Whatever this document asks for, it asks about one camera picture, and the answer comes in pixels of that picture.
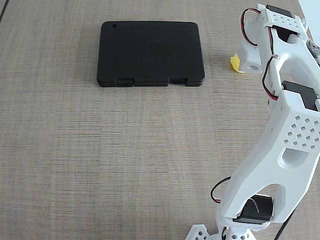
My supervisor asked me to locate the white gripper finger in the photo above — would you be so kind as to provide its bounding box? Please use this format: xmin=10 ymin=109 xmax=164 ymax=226
xmin=237 ymin=12 xmax=266 ymax=74

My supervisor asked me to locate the red black servo cable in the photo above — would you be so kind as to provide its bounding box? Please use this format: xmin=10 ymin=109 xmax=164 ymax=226
xmin=261 ymin=54 xmax=280 ymax=102
xmin=240 ymin=8 xmax=260 ymax=47
xmin=210 ymin=175 xmax=232 ymax=205

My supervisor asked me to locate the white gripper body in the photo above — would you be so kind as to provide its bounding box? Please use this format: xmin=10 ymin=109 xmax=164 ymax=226
xmin=257 ymin=3 xmax=309 ymax=64

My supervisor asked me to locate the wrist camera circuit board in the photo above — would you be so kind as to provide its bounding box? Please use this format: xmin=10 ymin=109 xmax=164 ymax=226
xmin=306 ymin=39 xmax=320 ymax=62

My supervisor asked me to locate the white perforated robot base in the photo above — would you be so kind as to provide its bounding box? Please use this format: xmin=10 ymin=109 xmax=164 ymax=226
xmin=184 ymin=223 xmax=256 ymax=240

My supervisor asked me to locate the yellow rubber duck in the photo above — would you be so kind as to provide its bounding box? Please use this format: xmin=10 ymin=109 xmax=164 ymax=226
xmin=229 ymin=53 xmax=246 ymax=75

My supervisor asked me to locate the black plastic case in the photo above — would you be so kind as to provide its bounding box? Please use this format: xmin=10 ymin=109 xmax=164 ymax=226
xmin=96 ymin=20 xmax=206 ymax=88

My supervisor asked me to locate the black camera cable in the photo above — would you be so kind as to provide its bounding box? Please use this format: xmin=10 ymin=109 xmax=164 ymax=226
xmin=274 ymin=199 xmax=302 ymax=240

